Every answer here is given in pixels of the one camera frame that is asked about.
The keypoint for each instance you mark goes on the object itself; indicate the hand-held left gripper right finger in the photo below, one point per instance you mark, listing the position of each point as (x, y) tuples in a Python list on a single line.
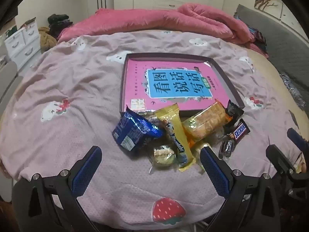
[(214, 171)]

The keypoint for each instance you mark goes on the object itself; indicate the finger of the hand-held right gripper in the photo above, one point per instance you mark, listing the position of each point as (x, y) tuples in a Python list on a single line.
[(277, 156), (293, 135)]

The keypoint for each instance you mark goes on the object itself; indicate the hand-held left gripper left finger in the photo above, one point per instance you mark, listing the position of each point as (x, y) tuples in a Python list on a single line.
[(87, 171)]

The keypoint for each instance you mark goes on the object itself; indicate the small dark candy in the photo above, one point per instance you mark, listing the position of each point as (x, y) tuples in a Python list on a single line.
[(227, 148)]

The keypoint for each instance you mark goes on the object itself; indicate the brown chocolate bar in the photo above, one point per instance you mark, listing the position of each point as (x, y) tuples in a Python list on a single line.
[(240, 130)]

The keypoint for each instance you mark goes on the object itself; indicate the orange cracker packet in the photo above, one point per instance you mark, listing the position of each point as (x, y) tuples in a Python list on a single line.
[(207, 120)]

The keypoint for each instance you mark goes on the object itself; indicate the round pastry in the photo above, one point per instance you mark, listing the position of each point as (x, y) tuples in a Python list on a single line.
[(164, 154)]

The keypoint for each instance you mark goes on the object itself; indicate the yellow wafer bar packet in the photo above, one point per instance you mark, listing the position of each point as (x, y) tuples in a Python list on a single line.
[(175, 130)]

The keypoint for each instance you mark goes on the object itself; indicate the black snack packet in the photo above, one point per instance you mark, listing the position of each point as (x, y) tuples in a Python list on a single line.
[(233, 112)]

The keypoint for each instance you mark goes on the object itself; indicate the blue snack packet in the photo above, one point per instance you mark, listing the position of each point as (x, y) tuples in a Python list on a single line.
[(135, 130)]

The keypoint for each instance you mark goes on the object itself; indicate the dark cardboard tray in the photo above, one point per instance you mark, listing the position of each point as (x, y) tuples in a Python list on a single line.
[(169, 56)]

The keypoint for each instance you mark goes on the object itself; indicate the small dark flat object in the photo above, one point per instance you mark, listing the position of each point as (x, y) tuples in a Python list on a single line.
[(293, 119)]

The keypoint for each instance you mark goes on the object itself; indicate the patterned dark cloth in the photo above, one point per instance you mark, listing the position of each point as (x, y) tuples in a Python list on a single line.
[(292, 89)]

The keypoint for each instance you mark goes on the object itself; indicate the beige mattress sheet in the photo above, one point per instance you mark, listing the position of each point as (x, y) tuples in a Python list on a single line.
[(270, 77)]

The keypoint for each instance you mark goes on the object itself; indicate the pink printed bedsheet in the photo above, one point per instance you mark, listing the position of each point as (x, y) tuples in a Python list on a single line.
[(72, 89)]

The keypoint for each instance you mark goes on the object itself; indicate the grey padded headboard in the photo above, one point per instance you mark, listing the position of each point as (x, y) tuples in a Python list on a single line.
[(277, 36)]

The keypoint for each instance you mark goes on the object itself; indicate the pink book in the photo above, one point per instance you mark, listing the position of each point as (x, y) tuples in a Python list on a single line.
[(137, 84)]

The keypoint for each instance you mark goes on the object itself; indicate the striped dark clothes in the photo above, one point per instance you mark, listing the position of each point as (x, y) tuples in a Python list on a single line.
[(259, 38)]

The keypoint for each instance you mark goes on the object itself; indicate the brown knitted cloth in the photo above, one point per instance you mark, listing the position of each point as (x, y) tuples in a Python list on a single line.
[(47, 41)]

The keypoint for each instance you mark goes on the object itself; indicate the white drawer cabinet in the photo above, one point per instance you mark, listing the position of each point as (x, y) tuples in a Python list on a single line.
[(21, 43)]

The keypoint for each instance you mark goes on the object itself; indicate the dark clothes pile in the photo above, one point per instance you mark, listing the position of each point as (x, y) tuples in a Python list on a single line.
[(58, 21)]

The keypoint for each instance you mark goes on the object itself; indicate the pink quilt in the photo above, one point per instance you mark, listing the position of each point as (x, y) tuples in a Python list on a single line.
[(144, 19)]

